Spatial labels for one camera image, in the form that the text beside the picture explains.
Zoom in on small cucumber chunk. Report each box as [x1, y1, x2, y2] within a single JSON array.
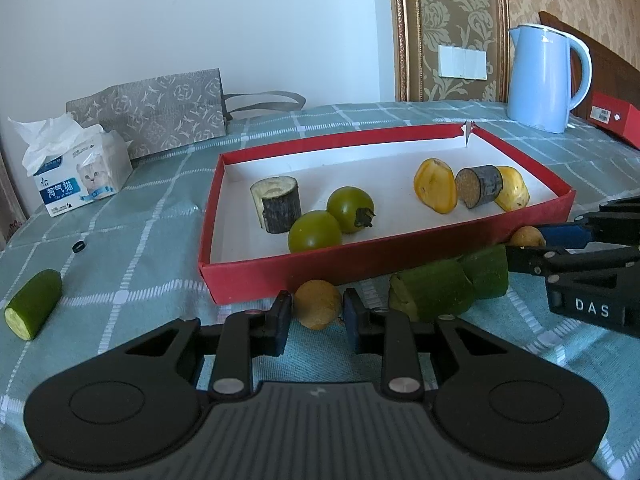
[[458, 245, 509, 299]]

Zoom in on eggplant piece with white flesh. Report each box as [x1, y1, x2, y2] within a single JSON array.
[[250, 176, 302, 234]]

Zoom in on brown longan fruit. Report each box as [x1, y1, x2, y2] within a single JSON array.
[[293, 280, 342, 330]]

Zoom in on small orange fruit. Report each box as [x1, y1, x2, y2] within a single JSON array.
[[509, 226, 547, 247]]

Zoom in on red shallow cardboard box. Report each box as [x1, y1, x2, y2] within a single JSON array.
[[198, 122, 576, 304]]

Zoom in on light blue electric kettle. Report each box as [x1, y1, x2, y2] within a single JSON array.
[[506, 24, 592, 133]]

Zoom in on lone cucumber piece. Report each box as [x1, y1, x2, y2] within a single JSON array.
[[3, 269, 63, 341]]

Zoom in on tissue pack with cat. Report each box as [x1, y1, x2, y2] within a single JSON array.
[[10, 113, 132, 218]]

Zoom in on large cucumber chunk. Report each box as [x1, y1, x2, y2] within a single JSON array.
[[388, 259, 475, 322]]

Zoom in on red box with label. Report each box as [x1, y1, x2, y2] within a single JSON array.
[[587, 91, 640, 150]]

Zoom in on green checked tablecloth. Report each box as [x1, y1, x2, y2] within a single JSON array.
[[1, 101, 639, 479]]

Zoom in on grey patterned paper bag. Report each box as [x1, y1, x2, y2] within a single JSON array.
[[66, 68, 306, 159]]

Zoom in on green tomato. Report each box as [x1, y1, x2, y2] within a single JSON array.
[[288, 210, 343, 254], [326, 186, 375, 234]]

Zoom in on small eggplant slice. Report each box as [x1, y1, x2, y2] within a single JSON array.
[[456, 165, 503, 209]]

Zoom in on white wall switch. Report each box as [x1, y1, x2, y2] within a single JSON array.
[[437, 46, 487, 80]]

